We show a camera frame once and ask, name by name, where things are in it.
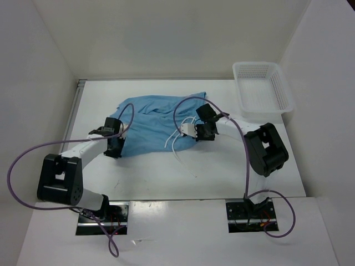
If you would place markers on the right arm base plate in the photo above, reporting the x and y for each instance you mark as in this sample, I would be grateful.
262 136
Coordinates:
244 216

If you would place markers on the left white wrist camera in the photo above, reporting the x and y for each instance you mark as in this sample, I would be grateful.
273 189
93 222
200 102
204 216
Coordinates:
123 130

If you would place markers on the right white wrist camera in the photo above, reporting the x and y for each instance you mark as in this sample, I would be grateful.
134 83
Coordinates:
187 129

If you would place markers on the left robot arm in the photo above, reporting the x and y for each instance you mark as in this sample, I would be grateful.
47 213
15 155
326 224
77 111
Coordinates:
61 177

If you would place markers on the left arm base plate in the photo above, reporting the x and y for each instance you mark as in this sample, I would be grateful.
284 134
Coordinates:
116 222

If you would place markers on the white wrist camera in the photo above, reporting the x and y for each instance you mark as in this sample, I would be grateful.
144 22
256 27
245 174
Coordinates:
187 129
123 130

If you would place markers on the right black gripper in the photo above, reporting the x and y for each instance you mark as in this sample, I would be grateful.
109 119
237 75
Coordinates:
212 138

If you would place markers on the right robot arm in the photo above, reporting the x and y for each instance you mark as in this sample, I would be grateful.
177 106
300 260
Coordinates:
264 148

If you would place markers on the light blue shorts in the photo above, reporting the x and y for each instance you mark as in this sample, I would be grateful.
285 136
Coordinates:
153 123

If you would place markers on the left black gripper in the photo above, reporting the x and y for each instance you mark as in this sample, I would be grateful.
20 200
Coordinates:
117 153

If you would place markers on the white plastic basket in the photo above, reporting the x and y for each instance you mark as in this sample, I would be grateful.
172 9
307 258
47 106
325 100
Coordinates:
262 89

